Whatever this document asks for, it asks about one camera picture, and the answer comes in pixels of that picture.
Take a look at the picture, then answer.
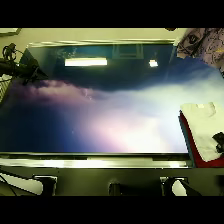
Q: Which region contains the white T-shirt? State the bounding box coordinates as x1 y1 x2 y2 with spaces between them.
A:
179 101 224 163

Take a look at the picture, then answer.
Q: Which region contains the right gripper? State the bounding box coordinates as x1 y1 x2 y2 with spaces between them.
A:
212 131 224 155

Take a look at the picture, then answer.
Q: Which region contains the patterned garment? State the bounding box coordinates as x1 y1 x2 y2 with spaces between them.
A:
173 27 224 78

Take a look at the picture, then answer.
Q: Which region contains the red garment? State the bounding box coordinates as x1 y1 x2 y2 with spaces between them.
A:
179 111 224 169

